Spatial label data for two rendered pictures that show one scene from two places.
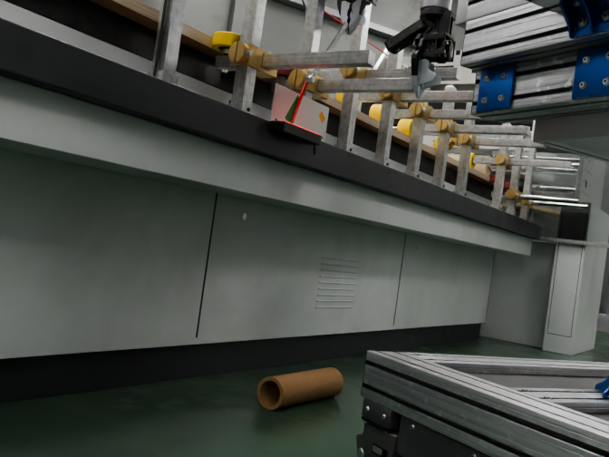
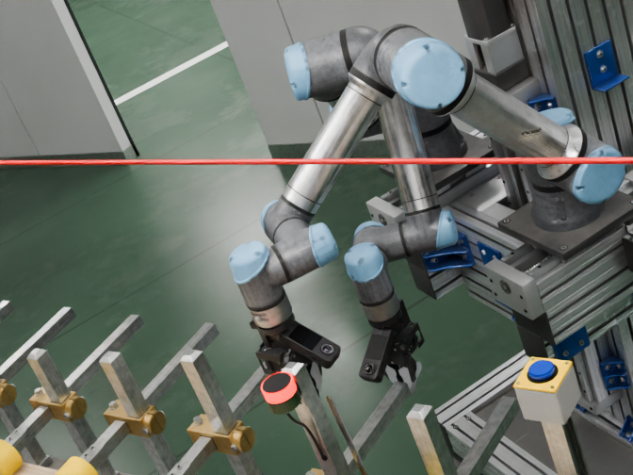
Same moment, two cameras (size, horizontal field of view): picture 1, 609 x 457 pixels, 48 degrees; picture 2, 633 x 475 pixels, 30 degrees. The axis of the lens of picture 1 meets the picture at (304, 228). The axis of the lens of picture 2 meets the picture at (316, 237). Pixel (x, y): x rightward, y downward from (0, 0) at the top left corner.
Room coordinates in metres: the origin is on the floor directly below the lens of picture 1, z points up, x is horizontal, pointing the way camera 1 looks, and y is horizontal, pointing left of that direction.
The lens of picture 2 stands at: (1.37, 1.75, 2.33)
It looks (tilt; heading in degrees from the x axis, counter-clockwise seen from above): 28 degrees down; 281
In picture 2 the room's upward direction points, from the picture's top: 22 degrees counter-clockwise
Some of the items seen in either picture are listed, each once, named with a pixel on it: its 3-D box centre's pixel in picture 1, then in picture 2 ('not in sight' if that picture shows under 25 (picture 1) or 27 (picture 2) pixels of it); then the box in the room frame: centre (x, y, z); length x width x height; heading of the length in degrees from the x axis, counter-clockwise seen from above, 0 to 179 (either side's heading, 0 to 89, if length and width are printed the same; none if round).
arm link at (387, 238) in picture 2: not in sight; (378, 245); (1.65, -0.35, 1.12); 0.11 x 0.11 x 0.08; 86
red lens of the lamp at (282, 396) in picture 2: not in sight; (278, 387); (1.85, 0.09, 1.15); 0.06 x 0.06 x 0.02
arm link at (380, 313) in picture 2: (436, 5); (379, 304); (1.68, -0.25, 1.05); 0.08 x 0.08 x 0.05
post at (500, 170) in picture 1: (500, 170); not in sight; (3.29, -0.90, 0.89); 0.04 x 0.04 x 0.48; 57
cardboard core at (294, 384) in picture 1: (302, 386); not in sight; (1.82, -0.05, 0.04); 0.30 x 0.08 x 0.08; 147
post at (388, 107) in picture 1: (388, 110); (153, 439); (2.24, -0.22, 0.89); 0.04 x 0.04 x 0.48; 57
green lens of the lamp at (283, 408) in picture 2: not in sight; (283, 398); (1.85, 0.09, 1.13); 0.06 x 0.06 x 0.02
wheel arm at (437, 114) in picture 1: (440, 113); (72, 384); (2.45, -0.43, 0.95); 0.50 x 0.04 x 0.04; 57
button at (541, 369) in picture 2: not in sight; (542, 371); (1.39, 0.33, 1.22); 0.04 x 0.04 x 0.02
